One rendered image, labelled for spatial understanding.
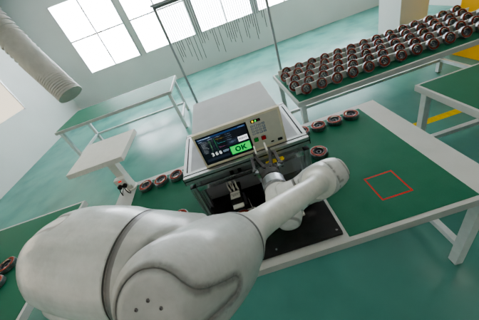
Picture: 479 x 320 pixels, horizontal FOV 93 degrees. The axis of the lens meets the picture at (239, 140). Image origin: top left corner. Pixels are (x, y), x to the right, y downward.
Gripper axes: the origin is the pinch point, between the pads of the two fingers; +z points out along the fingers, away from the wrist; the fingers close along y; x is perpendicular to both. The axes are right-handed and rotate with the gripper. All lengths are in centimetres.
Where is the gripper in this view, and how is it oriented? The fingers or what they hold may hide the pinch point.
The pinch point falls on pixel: (260, 150)
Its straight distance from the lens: 106.3
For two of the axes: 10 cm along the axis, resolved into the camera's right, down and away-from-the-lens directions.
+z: -1.5, -5.3, 8.3
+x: -3.0, -7.8, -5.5
